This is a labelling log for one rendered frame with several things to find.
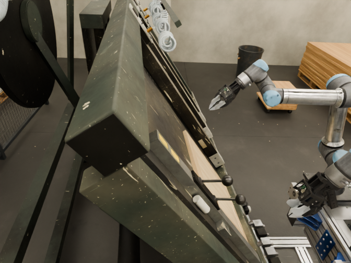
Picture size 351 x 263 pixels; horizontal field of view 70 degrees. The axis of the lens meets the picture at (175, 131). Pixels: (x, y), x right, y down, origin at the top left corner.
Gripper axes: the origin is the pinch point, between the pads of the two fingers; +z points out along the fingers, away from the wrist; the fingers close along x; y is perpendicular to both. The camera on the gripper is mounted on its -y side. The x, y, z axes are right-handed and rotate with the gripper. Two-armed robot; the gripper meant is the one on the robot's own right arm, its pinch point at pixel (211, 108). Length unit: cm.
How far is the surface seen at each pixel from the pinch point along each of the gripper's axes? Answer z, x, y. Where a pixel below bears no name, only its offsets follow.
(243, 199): 11, 44, 43
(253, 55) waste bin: -124, -128, -377
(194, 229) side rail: 19, 40, 77
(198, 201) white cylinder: 22, 35, 50
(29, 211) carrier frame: 126, -20, 11
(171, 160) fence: 18, 21, 61
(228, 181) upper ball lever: 10, 36, 52
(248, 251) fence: 28, 67, 10
